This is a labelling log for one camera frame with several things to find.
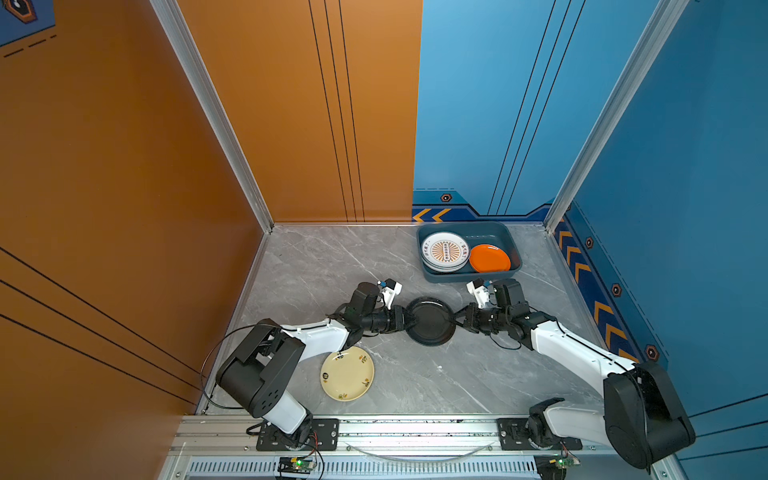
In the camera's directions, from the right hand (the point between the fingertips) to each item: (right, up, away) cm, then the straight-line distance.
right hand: (448, 319), depth 83 cm
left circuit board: (-39, -32, -13) cm, 52 cm away
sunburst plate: (+4, +19, +25) cm, 31 cm away
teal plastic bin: (+17, +26, +33) cm, 45 cm away
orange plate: (+19, +17, +23) cm, 34 cm away
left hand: (-8, 0, 0) cm, 8 cm away
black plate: (-5, 0, 0) cm, 5 cm away
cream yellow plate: (-28, -15, -1) cm, 32 cm away
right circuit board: (+23, -32, -13) cm, 41 cm away
